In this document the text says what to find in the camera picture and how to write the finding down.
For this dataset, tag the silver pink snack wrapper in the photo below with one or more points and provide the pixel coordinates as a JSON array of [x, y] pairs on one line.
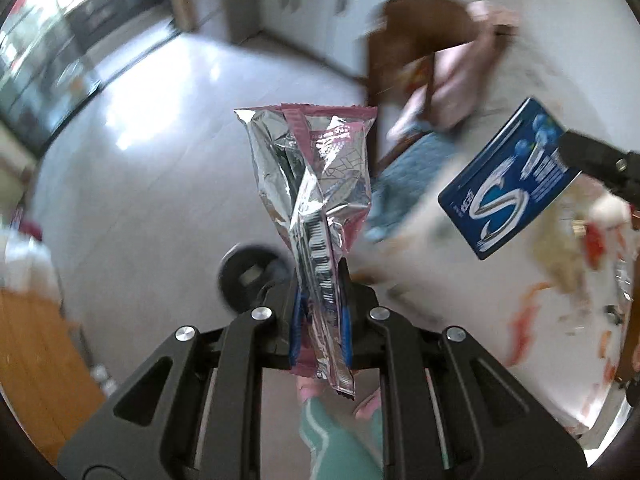
[[320, 170]]

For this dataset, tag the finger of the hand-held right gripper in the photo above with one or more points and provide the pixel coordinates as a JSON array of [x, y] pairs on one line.
[[600, 160]]

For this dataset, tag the wooden cabinet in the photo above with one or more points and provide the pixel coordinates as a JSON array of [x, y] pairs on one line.
[[35, 360]]

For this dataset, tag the white tall cabinet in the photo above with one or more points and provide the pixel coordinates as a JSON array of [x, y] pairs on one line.
[[310, 5]]

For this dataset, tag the dark red container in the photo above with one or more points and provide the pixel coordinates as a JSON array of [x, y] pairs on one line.
[[29, 221]]

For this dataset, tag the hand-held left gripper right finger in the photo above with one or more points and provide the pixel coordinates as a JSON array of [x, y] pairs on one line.
[[345, 332]]

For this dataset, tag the blue chewing gum pack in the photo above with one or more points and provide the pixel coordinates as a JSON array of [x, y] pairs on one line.
[[500, 195]]

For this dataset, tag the brown wooden chair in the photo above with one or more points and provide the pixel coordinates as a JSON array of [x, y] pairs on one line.
[[415, 25]]

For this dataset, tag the printed tablecloth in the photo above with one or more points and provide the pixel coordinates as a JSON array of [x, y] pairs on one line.
[[560, 260]]

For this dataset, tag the white plastic bag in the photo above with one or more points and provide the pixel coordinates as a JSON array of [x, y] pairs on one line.
[[25, 265]]

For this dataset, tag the person's teal trouser leg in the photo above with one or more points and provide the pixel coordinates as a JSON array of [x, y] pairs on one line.
[[330, 445]]

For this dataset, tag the pink slipper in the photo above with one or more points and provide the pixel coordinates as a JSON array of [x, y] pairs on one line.
[[306, 390], [367, 407]]

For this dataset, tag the pink cloth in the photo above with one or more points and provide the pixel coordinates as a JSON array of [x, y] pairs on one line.
[[460, 80]]

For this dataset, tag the large glass window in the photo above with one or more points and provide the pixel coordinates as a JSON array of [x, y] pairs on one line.
[[65, 50]]

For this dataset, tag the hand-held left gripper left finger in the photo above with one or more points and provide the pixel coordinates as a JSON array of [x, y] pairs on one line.
[[297, 325]]

